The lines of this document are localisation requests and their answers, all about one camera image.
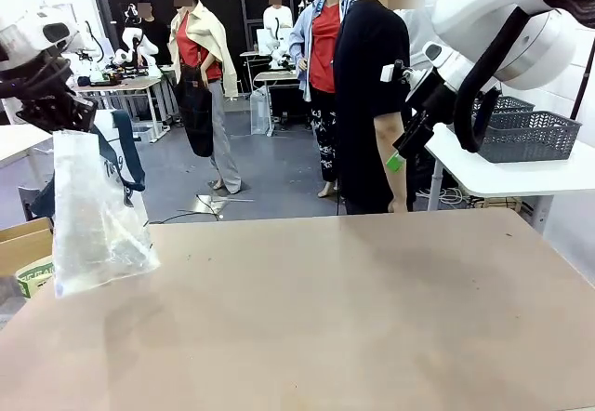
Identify grey step stool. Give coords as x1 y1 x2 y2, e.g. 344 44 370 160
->
18 185 55 222

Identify grey background desk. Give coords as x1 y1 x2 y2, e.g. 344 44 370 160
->
254 70 298 105

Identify green and white printed box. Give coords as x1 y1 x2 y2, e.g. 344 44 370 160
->
16 261 57 300

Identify right arm black cable sleeve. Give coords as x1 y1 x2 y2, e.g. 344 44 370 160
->
454 0 595 154

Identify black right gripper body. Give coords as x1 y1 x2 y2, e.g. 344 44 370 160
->
392 69 460 162

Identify white robot near seated person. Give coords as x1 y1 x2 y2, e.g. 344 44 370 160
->
268 18 293 69

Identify wooden top background table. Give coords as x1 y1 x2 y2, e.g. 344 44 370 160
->
69 77 165 145

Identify white robot with black cable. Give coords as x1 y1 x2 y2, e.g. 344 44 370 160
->
76 20 111 83

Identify shiny metal floor plate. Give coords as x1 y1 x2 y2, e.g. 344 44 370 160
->
193 192 256 218

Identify translucent shopping bag navy handles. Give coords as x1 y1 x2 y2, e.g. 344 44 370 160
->
32 109 162 299

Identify brown cardboard box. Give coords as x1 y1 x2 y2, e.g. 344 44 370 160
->
0 218 55 277

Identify seated person in white shirt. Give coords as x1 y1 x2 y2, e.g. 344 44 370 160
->
262 0 296 35

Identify mannequin with cream jacket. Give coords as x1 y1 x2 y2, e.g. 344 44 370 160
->
165 0 244 196

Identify white side table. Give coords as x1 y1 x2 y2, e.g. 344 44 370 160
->
424 122 595 226

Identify person's right forearm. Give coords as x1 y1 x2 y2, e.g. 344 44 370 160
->
374 111 411 203

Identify grey storage bin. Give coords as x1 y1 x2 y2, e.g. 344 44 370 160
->
132 124 157 145

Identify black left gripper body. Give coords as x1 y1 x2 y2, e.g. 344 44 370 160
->
0 52 99 134

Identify clear plastic floor bag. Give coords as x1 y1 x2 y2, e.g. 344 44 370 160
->
250 86 273 137

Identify black tripod with slanted leg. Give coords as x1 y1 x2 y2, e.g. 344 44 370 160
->
569 47 595 122

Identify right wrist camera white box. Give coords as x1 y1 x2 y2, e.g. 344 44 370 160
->
379 59 420 87

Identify person in black t-shirt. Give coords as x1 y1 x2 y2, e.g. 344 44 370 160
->
333 0 419 215

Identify white table with pole leg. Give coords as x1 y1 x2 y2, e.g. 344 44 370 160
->
0 125 53 166

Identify grey plastic lattice basket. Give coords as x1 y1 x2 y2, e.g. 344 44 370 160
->
476 110 584 165
473 95 536 115

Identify white cable bundle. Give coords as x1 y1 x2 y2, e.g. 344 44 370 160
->
416 186 467 208

